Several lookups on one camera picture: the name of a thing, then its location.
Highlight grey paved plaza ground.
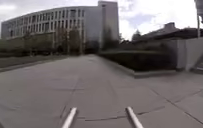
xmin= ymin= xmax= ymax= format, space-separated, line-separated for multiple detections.
xmin=0 ymin=54 xmax=203 ymax=128

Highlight dark hedge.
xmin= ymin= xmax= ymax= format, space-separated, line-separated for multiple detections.
xmin=98 ymin=49 xmax=177 ymax=72

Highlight curved pale windowed building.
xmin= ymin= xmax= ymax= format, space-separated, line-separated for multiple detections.
xmin=0 ymin=0 xmax=120 ymax=54

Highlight concrete planter kerb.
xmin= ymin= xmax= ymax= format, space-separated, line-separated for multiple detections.
xmin=97 ymin=54 xmax=178 ymax=80

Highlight robot's own part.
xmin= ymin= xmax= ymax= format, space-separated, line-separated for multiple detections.
xmin=125 ymin=106 xmax=145 ymax=128
xmin=61 ymin=106 xmax=78 ymax=128

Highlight row of trees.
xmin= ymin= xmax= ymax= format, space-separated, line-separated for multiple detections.
xmin=0 ymin=27 xmax=101 ymax=57

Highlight low dark-roofed building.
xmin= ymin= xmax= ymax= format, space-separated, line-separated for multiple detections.
xmin=131 ymin=22 xmax=203 ymax=44

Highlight grass strip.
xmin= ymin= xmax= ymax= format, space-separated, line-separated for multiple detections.
xmin=0 ymin=54 xmax=68 ymax=71

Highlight thin pole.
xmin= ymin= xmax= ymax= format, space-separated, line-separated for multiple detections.
xmin=196 ymin=13 xmax=202 ymax=39

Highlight pale concrete wall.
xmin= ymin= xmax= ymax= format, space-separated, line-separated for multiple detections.
xmin=162 ymin=34 xmax=203 ymax=72

